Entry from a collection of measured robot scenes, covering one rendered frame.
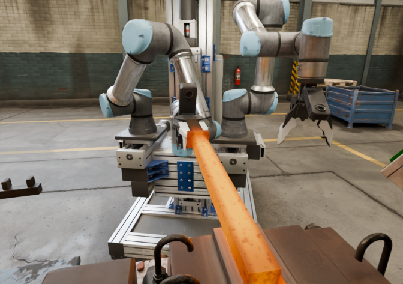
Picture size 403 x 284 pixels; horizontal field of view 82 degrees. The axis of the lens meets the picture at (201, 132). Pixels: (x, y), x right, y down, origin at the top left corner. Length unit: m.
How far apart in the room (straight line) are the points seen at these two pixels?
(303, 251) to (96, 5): 7.55
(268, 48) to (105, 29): 6.90
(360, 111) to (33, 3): 8.07
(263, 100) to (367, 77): 8.95
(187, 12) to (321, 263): 1.16
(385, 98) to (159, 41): 4.91
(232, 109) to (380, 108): 4.48
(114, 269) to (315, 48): 0.64
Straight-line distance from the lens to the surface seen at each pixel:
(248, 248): 0.24
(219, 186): 0.32
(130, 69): 0.99
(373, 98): 5.32
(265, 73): 1.16
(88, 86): 7.65
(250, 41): 0.76
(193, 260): 0.26
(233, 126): 1.16
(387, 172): 0.61
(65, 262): 0.80
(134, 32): 0.89
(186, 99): 0.62
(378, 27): 10.10
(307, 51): 0.71
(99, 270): 0.28
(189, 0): 1.28
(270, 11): 1.13
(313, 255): 0.29
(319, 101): 0.68
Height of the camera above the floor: 1.17
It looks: 17 degrees down
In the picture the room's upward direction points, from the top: straight up
